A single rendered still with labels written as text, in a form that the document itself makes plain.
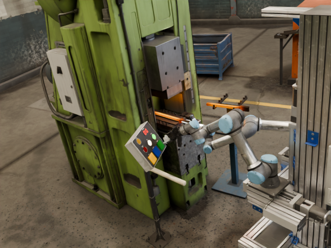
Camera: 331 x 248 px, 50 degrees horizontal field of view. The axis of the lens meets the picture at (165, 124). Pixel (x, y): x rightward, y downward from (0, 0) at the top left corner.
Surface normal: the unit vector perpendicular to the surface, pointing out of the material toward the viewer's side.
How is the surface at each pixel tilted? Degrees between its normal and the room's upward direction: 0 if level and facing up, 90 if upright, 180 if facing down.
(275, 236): 0
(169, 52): 90
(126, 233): 0
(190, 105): 90
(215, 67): 90
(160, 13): 90
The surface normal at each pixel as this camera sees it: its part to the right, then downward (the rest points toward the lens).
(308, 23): -0.73, 0.40
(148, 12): 0.72, 0.22
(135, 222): -0.15, -0.88
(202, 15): -0.52, 0.44
